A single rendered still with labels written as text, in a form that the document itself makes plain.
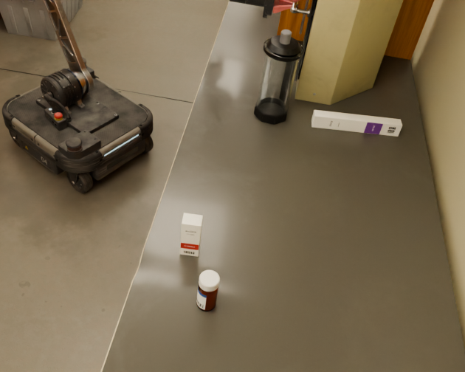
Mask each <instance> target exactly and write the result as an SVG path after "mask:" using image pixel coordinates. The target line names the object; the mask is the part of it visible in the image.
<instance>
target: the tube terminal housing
mask: <svg viewBox="0 0 465 372"><path fill-rule="evenodd" d="M402 2H403V0H317V6H316V10H315V13H314V19H313V22H312V26H311V32H310V34H309V40H308V43H307V47H306V53H305V56H304V60H303V65H302V69H301V73H300V78H299V80H298V78H297V85H296V92H295V99H298V100H305V101H310V102H314V103H322V104H326V105H331V104H333V103H336V102H339V101H341V100H344V99H346V98H348V97H351V96H354V95H355V94H359V93H361V92H364V91H366V90H368V89H371V88H373V84H374V82H375V79H376V76H377V73H378V71H379V67H380V65H381V62H382V59H383V57H384V54H385V50H386V48H387V46H388V42H389V40H390V36H391V34H392V31H393V28H394V25H395V23H396V19H397V17H398V14H399V11H400V9H401V6H402Z"/></svg>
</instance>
